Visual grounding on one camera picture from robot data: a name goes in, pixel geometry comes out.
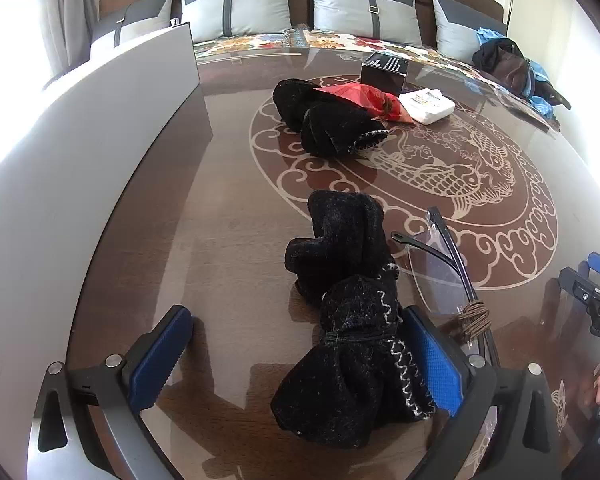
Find tan rubber band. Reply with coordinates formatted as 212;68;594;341
452;300;492;344

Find white packet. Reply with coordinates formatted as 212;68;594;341
397;88;456;125

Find grey curtain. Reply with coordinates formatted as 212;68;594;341
35;0;99;77

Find black box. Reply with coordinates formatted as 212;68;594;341
360;52;410;97

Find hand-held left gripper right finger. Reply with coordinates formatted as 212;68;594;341
400;305;563;480

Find brown black bag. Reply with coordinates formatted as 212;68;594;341
472;39;572;111

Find red plastic bag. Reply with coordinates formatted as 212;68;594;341
314;83;417;126

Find wooden desktop with fish inlay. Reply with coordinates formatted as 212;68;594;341
65;45;600;480

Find floral bedsheet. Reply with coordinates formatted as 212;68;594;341
192;29;562;134

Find black knit glove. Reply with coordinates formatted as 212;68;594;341
271;190;438;450
272;78;392;159

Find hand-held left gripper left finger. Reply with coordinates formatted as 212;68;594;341
27;304;195;480

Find black-rimmed eyeglasses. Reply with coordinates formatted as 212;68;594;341
390;206;502;363

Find grey strapped pillow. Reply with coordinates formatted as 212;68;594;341
304;0;423;46
180;0;295;44
90;0;177;54
431;0;509;64

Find grey board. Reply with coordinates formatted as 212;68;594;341
0;24;215;411

